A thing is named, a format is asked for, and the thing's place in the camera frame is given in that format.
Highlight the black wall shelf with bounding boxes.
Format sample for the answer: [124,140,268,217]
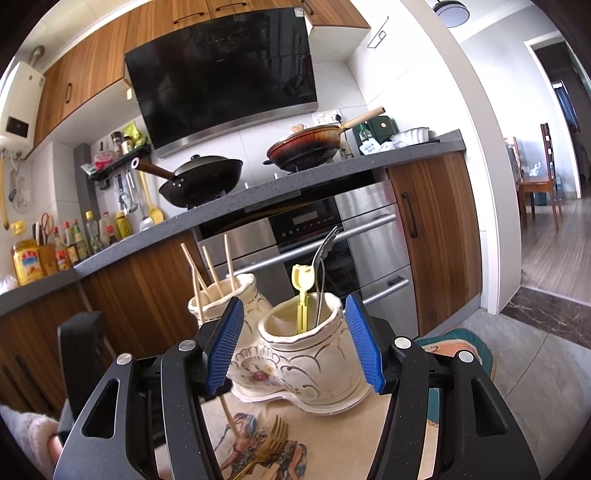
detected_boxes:
[88,143,153,183]

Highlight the person's left forearm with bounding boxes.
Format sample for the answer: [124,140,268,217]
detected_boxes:
[0,404,63,480]

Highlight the tall wooden dining chair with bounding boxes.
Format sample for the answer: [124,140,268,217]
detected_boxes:
[539,122,564,232]

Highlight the yellow hanging spatula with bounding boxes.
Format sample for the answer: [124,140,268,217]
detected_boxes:
[139,171,165,225]

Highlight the yellow-green tulip fork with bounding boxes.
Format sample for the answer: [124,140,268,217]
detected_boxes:
[292,264,315,334]

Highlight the narrow wooden base cabinet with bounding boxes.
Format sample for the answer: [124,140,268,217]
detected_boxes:
[385,152,483,337]

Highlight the wide wooden base cabinet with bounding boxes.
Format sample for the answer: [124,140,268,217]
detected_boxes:
[0,240,218,416]

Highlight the dark green appliance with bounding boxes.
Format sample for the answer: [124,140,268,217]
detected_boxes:
[353,116,400,155]

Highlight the yellow jar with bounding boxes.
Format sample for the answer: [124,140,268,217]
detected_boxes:
[12,240,44,286]

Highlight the cream ceramic holder saucer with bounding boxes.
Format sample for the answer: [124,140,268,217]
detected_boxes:
[231,383,375,416]

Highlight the row of condiment bottles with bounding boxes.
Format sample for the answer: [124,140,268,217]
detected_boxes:
[51,210,132,271]

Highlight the silver fork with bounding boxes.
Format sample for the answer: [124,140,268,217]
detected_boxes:
[311,225,340,324]

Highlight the wooden wall cabinets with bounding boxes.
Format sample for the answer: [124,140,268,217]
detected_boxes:
[34,0,370,144]

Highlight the gold fork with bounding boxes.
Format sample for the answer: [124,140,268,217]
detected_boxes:
[231,415,289,480]

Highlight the white ceramic dish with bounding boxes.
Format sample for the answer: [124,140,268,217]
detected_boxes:
[392,128,430,146]

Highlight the stainless steel built-in oven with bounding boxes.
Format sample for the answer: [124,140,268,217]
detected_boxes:
[196,181,419,337]

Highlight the brown enamel pan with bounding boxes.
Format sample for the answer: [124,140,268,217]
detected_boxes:
[263,107,386,172]

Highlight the black wok with wooden handle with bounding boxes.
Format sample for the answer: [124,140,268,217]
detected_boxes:
[130,154,244,208]

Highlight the black wire wall hook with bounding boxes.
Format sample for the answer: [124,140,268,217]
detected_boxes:
[368,18,389,48]

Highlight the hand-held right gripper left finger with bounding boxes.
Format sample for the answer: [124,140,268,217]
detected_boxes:
[53,296,245,480]

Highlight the cream floral ceramic utensil holder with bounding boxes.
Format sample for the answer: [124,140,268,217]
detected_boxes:
[187,272,372,407]

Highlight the printed quilted mat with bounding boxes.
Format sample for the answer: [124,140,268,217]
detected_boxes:
[152,328,495,480]

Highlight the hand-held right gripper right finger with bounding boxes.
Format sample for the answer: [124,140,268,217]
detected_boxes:
[345,293,541,480]

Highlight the hanging metal utensils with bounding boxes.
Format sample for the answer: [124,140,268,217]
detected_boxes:
[115,173,139,215]

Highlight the wooden knife block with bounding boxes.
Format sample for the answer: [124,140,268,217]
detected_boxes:
[32,212,58,273]

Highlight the white water heater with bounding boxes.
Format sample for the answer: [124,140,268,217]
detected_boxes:
[0,60,47,153]

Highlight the round ceiling lamp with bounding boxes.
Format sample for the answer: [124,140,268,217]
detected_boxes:
[434,0,469,28]

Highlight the black range hood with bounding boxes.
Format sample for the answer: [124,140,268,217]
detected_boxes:
[124,7,319,160]

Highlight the grey stone countertop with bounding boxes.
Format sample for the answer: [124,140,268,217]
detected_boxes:
[0,130,465,317]

